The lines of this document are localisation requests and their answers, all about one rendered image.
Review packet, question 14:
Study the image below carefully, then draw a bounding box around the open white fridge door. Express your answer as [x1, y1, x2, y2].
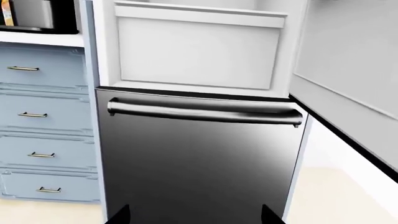
[287, 0, 398, 184]

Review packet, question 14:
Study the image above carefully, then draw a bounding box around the steel freezer drawer handle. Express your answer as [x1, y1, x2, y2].
[106, 97, 303, 129]

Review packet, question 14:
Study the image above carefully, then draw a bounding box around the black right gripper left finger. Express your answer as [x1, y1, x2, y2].
[105, 203, 131, 224]

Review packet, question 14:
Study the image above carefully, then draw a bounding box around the brass drawer handle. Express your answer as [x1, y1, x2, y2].
[17, 112, 48, 118]
[35, 187, 62, 194]
[6, 65, 40, 72]
[27, 151, 55, 159]

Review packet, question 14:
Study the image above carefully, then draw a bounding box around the light blue drawer cabinet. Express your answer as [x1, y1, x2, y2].
[0, 41, 102, 204]

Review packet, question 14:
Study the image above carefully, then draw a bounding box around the white fridge crisper drawer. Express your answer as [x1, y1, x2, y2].
[114, 0, 289, 91]

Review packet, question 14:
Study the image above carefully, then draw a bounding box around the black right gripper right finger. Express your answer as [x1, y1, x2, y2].
[261, 203, 284, 224]

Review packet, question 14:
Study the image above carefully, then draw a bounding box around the stainless steel freezer drawer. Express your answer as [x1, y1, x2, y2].
[95, 86, 309, 224]

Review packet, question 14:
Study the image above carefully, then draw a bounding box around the white fridge body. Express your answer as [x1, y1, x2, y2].
[91, 0, 312, 99]

